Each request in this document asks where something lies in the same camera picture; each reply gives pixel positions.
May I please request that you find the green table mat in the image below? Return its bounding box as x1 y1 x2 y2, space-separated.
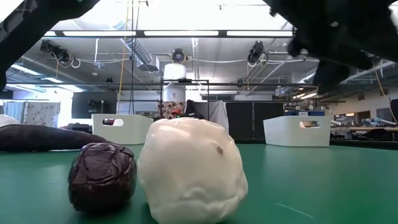
0 143 398 224

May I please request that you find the plain white curtain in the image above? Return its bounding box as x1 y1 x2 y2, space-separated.
2 101 26 124

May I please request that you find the black hanging cable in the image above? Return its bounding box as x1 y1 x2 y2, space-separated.
128 0 137 115

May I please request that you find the floral patterned curtain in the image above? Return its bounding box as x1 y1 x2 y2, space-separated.
24 101 62 129

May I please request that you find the dark purple eggplant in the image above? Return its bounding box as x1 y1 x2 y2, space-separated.
0 124 111 153

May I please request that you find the black ceiling-hung device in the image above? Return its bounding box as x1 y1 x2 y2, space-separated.
171 47 188 65
39 39 71 63
247 40 269 65

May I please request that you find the yellow hanging cable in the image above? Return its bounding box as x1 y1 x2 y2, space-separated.
116 0 131 114

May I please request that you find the wooden workbench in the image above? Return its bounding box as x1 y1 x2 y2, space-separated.
330 125 398 141

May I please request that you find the white plastic basket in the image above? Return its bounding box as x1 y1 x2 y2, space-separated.
91 113 154 146
262 115 332 148

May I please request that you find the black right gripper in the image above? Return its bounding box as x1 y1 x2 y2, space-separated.
287 29 374 95

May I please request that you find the white cylindrical tank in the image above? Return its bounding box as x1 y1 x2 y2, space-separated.
163 63 188 103

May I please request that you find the white draped cloth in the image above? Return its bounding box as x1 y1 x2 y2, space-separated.
198 100 230 133

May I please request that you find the brown floral cloth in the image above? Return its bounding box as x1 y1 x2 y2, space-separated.
156 100 188 121

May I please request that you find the black overhead frame bar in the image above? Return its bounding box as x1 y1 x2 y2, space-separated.
43 29 295 39

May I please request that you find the small dark purple vegetable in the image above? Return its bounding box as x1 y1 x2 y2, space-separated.
67 142 138 213

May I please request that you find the black wall board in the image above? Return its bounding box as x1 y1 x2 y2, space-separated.
71 91 118 119

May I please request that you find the black partition panel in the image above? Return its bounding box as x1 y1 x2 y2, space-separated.
254 101 285 141
225 101 254 141

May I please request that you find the ribbed silver air duct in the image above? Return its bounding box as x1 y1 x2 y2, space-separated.
124 37 154 66

